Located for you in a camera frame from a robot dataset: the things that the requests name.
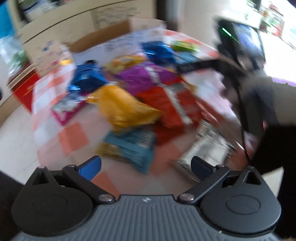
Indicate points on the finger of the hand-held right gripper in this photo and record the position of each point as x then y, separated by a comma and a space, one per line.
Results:
196, 66

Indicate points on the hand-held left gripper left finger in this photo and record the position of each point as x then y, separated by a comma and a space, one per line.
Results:
90, 165

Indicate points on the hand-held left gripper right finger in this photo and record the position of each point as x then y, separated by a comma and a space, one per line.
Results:
199, 166

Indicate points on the blue foil snack bag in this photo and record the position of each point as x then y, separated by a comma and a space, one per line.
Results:
89, 77
158, 51

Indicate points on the orange red snack bag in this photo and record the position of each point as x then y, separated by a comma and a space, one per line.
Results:
171, 104

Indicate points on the teal snack packet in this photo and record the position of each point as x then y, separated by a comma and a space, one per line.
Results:
131, 146

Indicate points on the purple snack bag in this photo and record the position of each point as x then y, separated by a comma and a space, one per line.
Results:
141, 77

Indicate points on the pink white snack packet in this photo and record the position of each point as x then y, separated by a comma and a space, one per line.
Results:
66, 109

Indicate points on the golden yellow snack bag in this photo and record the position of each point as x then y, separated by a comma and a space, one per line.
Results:
122, 106

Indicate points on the white cardboard box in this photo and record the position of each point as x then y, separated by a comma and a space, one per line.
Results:
111, 44

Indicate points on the green snack packet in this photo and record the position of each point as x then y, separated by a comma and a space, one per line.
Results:
185, 46

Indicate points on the silver snack packet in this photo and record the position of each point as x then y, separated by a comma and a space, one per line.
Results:
208, 143

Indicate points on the orange white checkered tablecloth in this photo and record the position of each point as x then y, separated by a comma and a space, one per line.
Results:
71, 139

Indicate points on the colourful poster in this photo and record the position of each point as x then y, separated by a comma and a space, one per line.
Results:
272, 20

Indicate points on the yellow printed chip bag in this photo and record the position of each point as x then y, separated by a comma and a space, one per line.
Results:
122, 63

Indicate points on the red gift box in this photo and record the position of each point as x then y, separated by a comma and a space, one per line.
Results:
23, 92

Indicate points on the clear plastic bag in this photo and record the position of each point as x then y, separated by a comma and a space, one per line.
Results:
11, 53

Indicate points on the beige cabinet with stickers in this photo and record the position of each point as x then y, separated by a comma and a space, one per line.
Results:
53, 24

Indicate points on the blue sheet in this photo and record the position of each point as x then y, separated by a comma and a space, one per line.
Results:
7, 18

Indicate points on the dark door frame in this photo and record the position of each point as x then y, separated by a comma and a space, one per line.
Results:
173, 11

